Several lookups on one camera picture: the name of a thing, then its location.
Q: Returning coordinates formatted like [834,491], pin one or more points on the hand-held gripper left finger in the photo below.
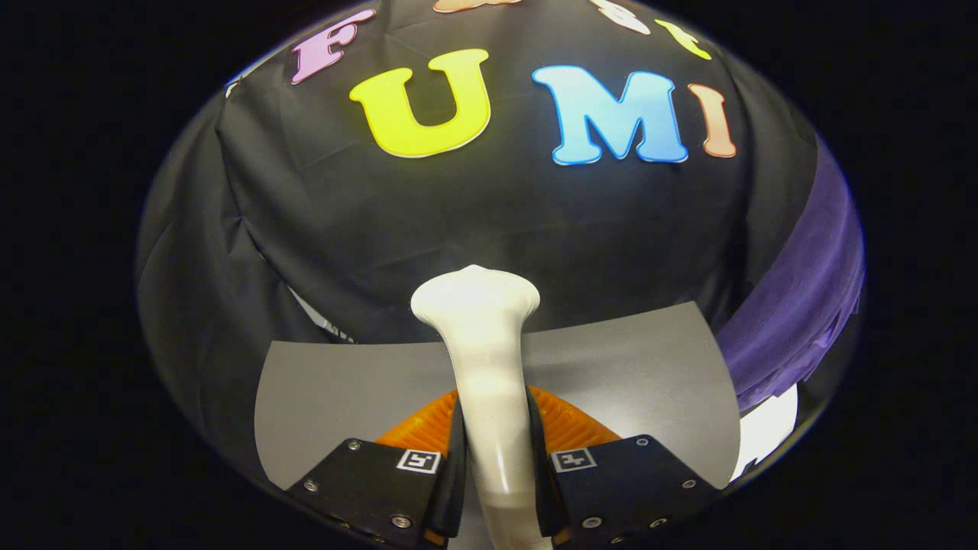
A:
[455,489]

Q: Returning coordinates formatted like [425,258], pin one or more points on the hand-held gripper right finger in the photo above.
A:
[539,489]

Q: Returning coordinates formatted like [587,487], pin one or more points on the white garment steamer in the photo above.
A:
[489,367]

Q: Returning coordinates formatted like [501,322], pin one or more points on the grey cabinet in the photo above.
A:
[626,374]

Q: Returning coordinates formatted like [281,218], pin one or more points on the white flat board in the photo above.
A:
[768,428]

